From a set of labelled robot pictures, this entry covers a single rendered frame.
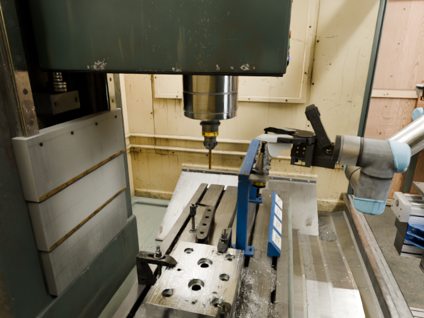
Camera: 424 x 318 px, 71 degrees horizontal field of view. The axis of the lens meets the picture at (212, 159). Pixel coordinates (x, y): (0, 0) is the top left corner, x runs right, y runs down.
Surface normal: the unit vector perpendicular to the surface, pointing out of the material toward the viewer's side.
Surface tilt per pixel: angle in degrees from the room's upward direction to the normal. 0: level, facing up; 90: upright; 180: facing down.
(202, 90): 90
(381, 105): 91
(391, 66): 90
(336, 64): 90
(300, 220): 24
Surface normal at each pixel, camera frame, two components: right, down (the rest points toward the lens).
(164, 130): -0.23, 0.32
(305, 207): -0.09, -0.73
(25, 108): 0.97, 0.08
